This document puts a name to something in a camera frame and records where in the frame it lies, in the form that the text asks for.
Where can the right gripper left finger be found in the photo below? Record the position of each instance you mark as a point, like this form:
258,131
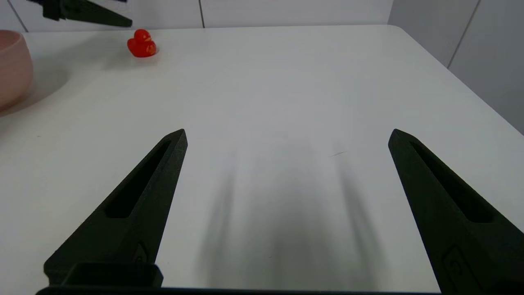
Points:
135,221

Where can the red rubber duck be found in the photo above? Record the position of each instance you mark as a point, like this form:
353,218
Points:
141,46

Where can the pink bowl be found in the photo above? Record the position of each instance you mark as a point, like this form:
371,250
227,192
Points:
12,69

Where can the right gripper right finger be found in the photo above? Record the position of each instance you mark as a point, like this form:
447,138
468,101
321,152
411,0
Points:
454,229

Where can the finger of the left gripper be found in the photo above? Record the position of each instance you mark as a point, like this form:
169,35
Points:
88,13

